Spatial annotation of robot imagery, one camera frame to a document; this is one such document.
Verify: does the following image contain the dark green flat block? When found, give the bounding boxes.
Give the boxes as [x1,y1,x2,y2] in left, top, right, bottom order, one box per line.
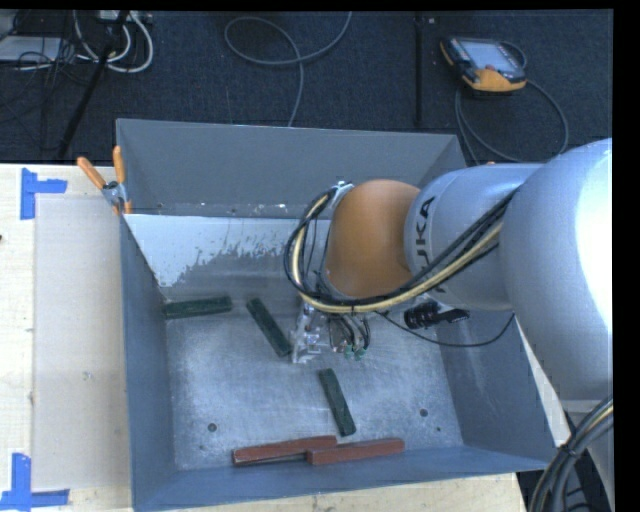
[161,295,234,321]
[317,367,358,438]
[245,297,294,359]

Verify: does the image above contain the grey metal bin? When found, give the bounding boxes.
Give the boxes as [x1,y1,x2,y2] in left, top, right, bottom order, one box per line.
[114,118,559,512]

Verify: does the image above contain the red-brown flat block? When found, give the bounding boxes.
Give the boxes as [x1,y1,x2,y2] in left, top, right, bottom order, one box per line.
[231,434,339,468]
[305,437,407,467]

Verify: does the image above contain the black cylinder on white bracket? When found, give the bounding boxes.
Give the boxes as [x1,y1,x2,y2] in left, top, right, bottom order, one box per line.
[402,299,472,332]

